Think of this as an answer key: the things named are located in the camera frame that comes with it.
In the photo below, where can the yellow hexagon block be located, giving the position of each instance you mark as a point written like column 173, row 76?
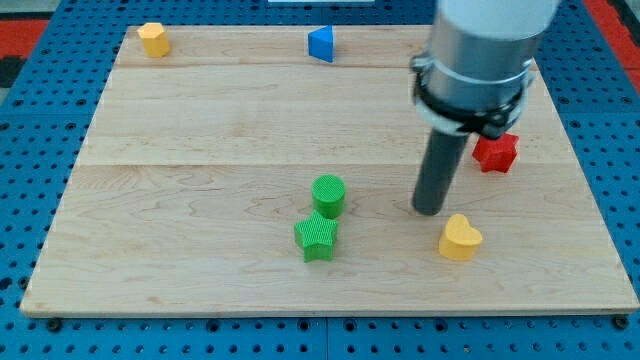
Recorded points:
column 154, row 39

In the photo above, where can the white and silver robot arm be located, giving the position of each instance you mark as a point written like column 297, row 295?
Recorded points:
column 472, row 77

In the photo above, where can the light wooden board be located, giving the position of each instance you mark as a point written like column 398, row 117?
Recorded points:
column 196, row 167

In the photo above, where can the blue triangle block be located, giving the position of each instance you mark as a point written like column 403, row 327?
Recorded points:
column 321, row 44

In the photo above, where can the green star block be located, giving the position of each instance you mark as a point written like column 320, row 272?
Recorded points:
column 316, row 236

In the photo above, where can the green cylinder block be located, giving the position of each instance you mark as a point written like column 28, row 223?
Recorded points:
column 328, row 193

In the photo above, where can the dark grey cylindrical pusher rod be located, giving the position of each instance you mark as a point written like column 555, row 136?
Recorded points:
column 437, row 171

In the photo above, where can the red star block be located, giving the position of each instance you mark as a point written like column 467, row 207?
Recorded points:
column 496, row 155

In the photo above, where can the yellow heart block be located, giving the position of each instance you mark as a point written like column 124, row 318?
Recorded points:
column 459, row 240

